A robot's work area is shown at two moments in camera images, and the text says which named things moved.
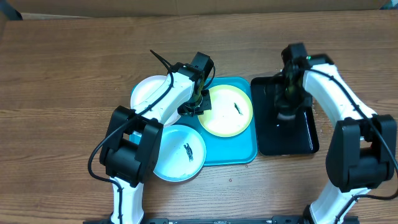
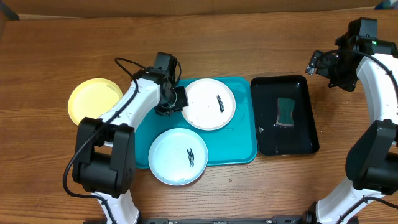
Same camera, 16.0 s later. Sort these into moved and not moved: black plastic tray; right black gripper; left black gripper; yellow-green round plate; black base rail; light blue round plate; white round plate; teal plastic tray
Moved: right black gripper; left black gripper; white round plate; yellow-green round plate
Not moved: black base rail; black plastic tray; light blue round plate; teal plastic tray
